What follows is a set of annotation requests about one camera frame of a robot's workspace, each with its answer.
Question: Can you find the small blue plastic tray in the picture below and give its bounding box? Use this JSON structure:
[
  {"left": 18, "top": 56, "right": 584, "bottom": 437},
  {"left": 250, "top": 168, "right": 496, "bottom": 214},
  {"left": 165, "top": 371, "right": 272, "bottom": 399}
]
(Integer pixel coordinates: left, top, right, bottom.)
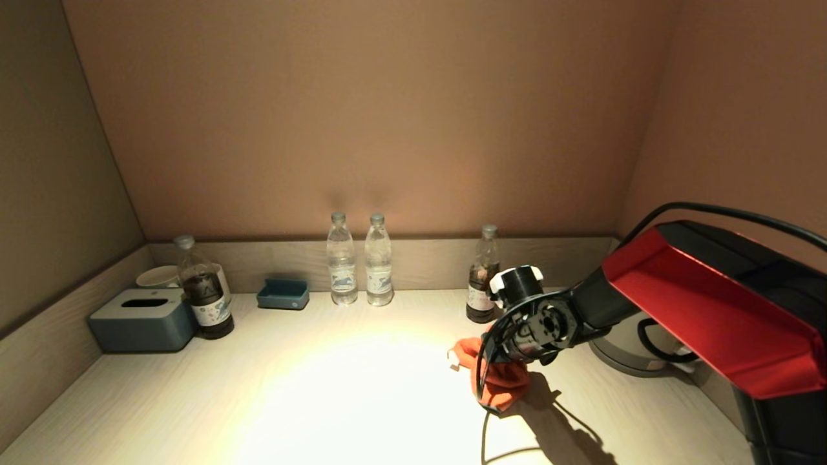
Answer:
[{"left": 256, "top": 278, "right": 311, "bottom": 312}]

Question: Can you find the orange fluffy cloth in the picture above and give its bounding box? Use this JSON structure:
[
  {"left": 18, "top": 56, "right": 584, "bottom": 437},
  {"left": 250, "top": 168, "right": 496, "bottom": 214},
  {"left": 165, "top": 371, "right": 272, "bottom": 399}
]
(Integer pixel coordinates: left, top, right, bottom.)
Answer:
[{"left": 446, "top": 335, "right": 532, "bottom": 415}]

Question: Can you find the black and white wrist camera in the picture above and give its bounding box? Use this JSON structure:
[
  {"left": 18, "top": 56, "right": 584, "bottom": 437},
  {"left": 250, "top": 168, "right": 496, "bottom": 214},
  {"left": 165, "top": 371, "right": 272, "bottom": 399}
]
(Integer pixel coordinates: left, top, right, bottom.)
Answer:
[{"left": 488, "top": 264, "right": 545, "bottom": 305}]

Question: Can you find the white electric kettle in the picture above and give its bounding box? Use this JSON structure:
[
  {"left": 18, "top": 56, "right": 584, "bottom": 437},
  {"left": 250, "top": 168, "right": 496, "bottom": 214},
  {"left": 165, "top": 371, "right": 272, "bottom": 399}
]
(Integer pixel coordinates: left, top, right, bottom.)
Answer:
[{"left": 589, "top": 315, "right": 697, "bottom": 373}]

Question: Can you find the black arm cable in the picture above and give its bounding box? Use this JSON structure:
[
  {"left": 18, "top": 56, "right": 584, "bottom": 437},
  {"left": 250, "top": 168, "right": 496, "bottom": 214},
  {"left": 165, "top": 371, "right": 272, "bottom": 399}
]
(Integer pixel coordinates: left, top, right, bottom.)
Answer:
[{"left": 477, "top": 201, "right": 827, "bottom": 465}]

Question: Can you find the dark drink bottle white label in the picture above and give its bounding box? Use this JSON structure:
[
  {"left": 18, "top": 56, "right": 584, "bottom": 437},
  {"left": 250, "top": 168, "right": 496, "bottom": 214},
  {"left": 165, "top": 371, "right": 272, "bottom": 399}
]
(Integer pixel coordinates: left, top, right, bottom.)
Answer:
[
  {"left": 173, "top": 234, "right": 236, "bottom": 341},
  {"left": 465, "top": 224, "right": 501, "bottom": 324}
]

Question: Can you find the grey kettle base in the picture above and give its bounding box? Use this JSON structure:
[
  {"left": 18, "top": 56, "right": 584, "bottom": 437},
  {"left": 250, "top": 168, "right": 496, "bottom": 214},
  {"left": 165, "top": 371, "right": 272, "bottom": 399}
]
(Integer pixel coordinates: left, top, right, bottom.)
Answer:
[{"left": 587, "top": 339, "right": 692, "bottom": 379}]

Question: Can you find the black cable loop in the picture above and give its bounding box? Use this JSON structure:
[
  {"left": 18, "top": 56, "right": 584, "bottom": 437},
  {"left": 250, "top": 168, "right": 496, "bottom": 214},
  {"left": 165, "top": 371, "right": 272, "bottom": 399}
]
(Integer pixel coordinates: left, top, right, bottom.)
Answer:
[{"left": 637, "top": 317, "right": 700, "bottom": 364}]

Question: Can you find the blue-grey tissue box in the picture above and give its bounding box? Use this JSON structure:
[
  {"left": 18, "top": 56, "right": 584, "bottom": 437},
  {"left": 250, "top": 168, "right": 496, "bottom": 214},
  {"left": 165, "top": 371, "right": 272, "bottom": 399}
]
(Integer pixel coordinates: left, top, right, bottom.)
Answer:
[{"left": 88, "top": 288, "right": 198, "bottom": 354}]

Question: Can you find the clear water bottle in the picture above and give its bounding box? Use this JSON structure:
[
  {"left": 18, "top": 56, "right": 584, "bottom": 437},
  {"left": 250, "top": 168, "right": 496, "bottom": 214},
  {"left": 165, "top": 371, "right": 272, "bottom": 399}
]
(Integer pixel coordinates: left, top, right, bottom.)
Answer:
[
  {"left": 326, "top": 212, "right": 359, "bottom": 306},
  {"left": 363, "top": 213, "right": 395, "bottom": 307}
]

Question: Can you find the white paper cup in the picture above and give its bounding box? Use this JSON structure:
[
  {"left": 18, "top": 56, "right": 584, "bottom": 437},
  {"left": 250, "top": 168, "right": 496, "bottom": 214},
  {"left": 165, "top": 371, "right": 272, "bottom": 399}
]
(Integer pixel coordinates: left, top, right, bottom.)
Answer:
[{"left": 135, "top": 265, "right": 182, "bottom": 290}]

